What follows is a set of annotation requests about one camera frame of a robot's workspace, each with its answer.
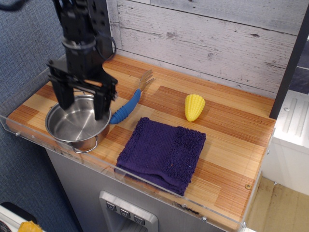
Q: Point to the silver dispenser button panel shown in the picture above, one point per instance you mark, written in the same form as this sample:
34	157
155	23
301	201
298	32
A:
122	216

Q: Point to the grey toy fridge cabinet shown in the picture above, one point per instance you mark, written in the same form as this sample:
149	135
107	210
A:
83	185

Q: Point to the yellow object at corner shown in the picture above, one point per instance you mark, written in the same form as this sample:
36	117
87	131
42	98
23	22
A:
29	226

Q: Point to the dark right vertical post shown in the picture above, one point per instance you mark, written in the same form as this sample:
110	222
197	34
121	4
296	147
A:
291	66

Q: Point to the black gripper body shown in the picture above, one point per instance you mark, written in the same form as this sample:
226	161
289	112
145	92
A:
82	69

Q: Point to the white toy sink unit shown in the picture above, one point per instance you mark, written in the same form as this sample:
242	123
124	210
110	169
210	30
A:
287	158

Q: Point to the stainless steel pot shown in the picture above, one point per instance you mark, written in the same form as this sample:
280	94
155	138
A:
76	126

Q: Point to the purple cloth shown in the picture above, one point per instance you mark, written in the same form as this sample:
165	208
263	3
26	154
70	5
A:
162	154

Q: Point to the fork with blue handle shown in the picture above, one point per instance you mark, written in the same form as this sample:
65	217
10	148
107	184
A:
122	113

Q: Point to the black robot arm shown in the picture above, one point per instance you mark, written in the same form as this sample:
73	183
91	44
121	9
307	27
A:
88	44

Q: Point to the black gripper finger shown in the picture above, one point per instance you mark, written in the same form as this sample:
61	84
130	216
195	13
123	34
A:
64	94
102	102

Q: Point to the yellow toy corn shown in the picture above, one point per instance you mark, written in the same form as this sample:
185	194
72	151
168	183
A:
194	105

